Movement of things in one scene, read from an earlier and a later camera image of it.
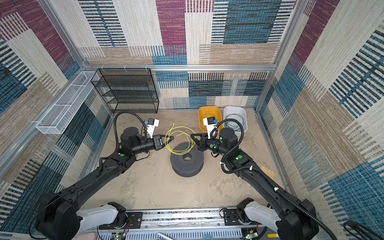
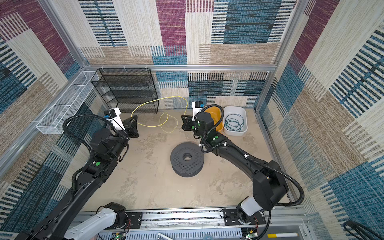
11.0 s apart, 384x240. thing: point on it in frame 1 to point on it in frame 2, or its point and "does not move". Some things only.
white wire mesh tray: (56, 120) does not move
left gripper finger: (171, 137) to (134, 117)
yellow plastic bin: (204, 112) does not move
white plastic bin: (238, 112) does not move
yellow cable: (190, 133) to (166, 113)
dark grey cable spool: (185, 168) does not move
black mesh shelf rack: (127, 90) does not move
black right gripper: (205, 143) to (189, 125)
